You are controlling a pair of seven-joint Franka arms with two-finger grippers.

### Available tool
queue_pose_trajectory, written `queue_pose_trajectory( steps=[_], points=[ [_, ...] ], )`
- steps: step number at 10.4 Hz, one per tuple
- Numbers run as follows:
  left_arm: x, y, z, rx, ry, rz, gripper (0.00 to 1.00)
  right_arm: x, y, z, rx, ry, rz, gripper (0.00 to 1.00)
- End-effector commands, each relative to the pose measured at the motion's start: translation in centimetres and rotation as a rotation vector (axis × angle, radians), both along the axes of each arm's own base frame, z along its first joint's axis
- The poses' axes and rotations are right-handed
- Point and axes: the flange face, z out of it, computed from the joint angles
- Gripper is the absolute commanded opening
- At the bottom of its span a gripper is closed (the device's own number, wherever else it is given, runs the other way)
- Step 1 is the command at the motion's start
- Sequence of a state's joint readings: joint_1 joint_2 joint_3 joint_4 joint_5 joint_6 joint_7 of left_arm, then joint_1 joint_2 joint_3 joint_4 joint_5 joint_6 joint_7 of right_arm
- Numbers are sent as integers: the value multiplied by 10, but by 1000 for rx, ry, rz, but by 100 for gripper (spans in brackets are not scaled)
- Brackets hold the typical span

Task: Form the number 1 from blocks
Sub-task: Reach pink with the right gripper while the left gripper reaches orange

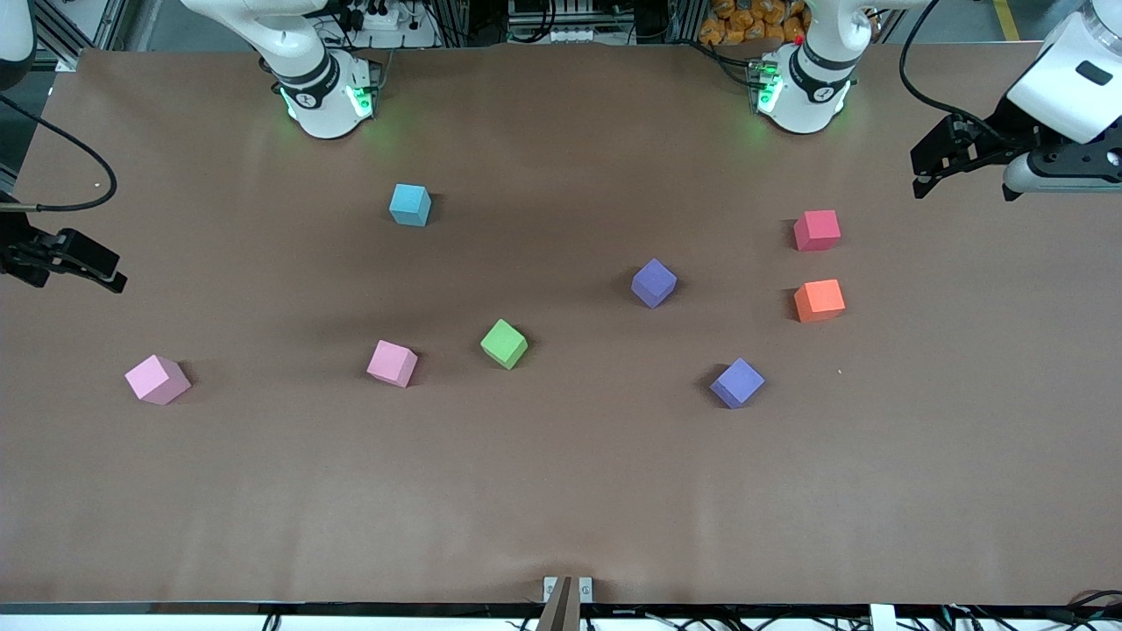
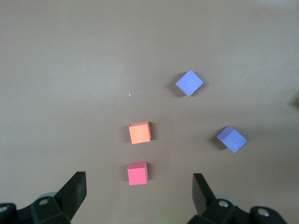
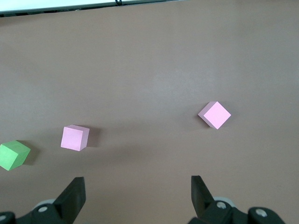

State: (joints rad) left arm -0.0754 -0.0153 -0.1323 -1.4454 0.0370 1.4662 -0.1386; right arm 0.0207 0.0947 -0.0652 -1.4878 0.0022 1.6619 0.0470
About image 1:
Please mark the white box at table edge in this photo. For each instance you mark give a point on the white box at table edge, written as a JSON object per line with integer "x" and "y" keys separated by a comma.
{"x": 884, "y": 618}

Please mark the metal table edge bracket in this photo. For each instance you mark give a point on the metal table edge bracket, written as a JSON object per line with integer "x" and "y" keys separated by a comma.
{"x": 550, "y": 589}

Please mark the brown strip under bracket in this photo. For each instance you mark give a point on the brown strip under bracket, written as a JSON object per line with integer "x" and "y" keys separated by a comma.
{"x": 561, "y": 609}

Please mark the light blue foam cube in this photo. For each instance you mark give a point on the light blue foam cube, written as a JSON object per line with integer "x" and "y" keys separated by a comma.
{"x": 409, "y": 203}

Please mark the purple foam cube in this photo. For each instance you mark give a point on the purple foam cube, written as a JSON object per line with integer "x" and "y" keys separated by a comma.
{"x": 736, "y": 383}
{"x": 654, "y": 282}

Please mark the red foam cube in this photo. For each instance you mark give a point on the red foam cube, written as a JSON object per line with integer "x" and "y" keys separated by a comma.
{"x": 817, "y": 230}

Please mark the pink foam cube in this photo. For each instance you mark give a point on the pink foam cube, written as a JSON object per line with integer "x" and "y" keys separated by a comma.
{"x": 158, "y": 379}
{"x": 392, "y": 363}

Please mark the white power strip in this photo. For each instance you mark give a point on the white power strip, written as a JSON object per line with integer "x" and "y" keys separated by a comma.
{"x": 381, "y": 16}

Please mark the orange snack bags pile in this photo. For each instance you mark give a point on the orange snack bags pile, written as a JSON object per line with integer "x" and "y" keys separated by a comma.
{"x": 754, "y": 19}

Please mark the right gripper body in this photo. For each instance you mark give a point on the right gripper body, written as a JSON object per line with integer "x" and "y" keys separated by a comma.
{"x": 16, "y": 243}

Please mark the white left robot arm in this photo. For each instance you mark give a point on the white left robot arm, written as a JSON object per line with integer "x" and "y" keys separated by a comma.
{"x": 802, "y": 96}

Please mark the brown paper table cover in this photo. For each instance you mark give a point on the brown paper table cover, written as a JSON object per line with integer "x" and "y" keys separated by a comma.
{"x": 561, "y": 491}

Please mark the green foam cube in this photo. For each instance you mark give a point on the green foam cube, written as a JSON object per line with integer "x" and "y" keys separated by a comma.
{"x": 504, "y": 343}

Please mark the aluminium frame profile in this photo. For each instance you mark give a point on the aluminium frame profile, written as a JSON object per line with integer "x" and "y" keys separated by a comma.
{"x": 74, "y": 31}

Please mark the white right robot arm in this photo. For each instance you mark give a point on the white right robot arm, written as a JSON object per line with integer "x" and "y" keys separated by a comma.
{"x": 324, "y": 96}

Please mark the orange foam cube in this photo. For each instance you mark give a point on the orange foam cube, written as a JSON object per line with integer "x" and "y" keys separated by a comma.
{"x": 820, "y": 300}

